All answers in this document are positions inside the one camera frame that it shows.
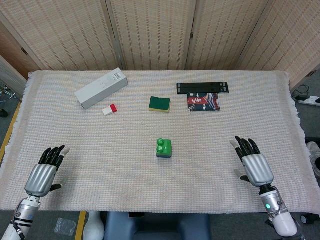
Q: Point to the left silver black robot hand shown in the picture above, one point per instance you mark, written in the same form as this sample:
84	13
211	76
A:
40	177

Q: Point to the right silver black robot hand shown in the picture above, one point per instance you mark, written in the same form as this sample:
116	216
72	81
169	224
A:
258	170

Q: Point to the green toy brick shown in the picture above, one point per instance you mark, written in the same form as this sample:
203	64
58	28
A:
167	148

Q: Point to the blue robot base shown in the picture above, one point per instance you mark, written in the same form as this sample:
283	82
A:
155	226

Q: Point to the red white eraser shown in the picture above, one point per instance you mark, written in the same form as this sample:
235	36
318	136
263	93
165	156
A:
109	110

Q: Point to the clear plastic bag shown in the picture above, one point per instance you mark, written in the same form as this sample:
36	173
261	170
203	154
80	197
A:
65	227

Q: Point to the beige woven tablecloth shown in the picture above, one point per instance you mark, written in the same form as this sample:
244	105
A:
100	150

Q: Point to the white robot torso column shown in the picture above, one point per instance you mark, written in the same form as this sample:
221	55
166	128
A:
93	226

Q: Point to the white power strip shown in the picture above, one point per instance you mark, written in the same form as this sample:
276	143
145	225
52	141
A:
310	100

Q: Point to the red blue packet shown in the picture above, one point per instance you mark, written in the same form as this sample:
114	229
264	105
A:
203	102

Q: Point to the metal chair base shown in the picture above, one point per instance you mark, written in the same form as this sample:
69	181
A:
7	94

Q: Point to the flat black plastic strip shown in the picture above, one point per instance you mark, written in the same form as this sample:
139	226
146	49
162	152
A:
200	88

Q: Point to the long white cardboard box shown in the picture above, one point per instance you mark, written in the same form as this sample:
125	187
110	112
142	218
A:
100	90

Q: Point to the green yellow sponge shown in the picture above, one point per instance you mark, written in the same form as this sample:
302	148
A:
160	103

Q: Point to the beige woven screen panel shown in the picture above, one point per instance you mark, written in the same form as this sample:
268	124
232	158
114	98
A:
295	37
62	32
225	32
155	32
12	50

